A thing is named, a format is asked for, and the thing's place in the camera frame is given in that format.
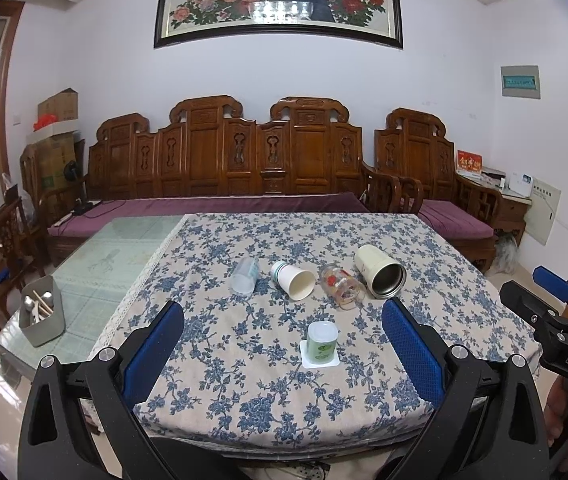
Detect grey utensil holder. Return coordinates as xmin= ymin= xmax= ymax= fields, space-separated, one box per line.
xmin=20 ymin=275 xmax=66 ymax=348

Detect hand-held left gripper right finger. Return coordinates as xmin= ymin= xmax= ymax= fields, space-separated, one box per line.
xmin=379 ymin=297 xmax=553 ymax=480

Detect grey electrical panel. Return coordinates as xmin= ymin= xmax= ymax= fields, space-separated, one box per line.
xmin=500 ymin=64 xmax=541 ymax=101

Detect blue floral tablecloth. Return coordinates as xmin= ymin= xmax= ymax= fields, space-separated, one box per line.
xmin=86 ymin=212 xmax=540 ymax=453

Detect carved wooden armchair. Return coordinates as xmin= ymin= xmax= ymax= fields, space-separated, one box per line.
xmin=373 ymin=107 xmax=499 ymax=275

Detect white paper cup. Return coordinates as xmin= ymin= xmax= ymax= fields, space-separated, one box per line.
xmin=270 ymin=260 xmax=316 ymax=302

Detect green glass coffee table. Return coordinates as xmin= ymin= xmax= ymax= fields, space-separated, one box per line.
xmin=0 ymin=215 xmax=186 ymax=382

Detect clear plastic bag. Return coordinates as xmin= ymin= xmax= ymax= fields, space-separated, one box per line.
xmin=494 ymin=232 xmax=521 ymax=275

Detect long purple seat cushion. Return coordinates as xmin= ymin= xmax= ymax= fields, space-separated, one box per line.
xmin=48 ymin=192 xmax=371 ymax=239

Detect white desk device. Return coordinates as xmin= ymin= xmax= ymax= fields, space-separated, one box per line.
xmin=505 ymin=172 xmax=535 ymax=196

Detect small white yogurt cup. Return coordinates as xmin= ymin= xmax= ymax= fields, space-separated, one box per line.
xmin=300 ymin=321 xmax=341 ymax=368

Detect red desk calendar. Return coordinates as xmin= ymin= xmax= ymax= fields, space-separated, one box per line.
xmin=456 ymin=149 xmax=485 ymax=179

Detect wooden side table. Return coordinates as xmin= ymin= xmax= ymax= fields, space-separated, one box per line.
xmin=495 ymin=187 xmax=533 ymax=247

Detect clear plastic cup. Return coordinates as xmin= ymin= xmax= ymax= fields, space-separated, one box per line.
xmin=230 ymin=256 xmax=259 ymax=296

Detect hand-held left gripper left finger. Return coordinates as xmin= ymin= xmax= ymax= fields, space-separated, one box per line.
xmin=18 ymin=301 xmax=200 ymax=480

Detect white power strip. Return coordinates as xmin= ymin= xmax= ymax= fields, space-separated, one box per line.
xmin=264 ymin=461 xmax=333 ymax=480

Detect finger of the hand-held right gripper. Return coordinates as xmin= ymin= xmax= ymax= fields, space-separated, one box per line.
xmin=532 ymin=265 xmax=568 ymax=307
xmin=500 ymin=281 xmax=561 ymax=328

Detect framed floral peacock painting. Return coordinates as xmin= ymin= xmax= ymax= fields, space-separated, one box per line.
xmin=153 ymin=0 xmax=404 ymax=51

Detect wooden chopsticks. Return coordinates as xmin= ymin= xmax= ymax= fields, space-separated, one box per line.
xmin=33 ymin=289 xmax=55 ymax=317

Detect cream wall cover plate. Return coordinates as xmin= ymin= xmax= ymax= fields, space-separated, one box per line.
xmin=522 ymin=179 xmax=563 ymax=247

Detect small cardboard box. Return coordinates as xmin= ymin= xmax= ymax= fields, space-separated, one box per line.
xmin=37 ymin=88 xmax=80 ymax=127

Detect short purple seat cushion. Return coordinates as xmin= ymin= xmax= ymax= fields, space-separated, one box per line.
xmin=416 ymin=199 xmax=495 ymax=240

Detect wooden door frame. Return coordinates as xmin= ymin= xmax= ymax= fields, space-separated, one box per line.
xmin=0 ymin=0 xmax=26 ymax=183

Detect glass jar with red flowers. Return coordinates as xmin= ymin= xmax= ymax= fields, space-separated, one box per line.
xmin=318 ymin=263 xmax=366 ymax=310

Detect large cardboard box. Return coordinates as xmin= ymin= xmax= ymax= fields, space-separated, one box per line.
xmin=24 ymin=131 xmax=79 ymax=213

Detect cream steel tumbler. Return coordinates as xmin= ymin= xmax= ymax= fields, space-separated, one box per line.
xmin=354 ymin=244 xmax=408 ymax=300

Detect carved wooden sofa bench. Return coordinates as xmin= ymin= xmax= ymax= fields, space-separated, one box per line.
xmin=39 ymin=94 xmax=425 ymax=267

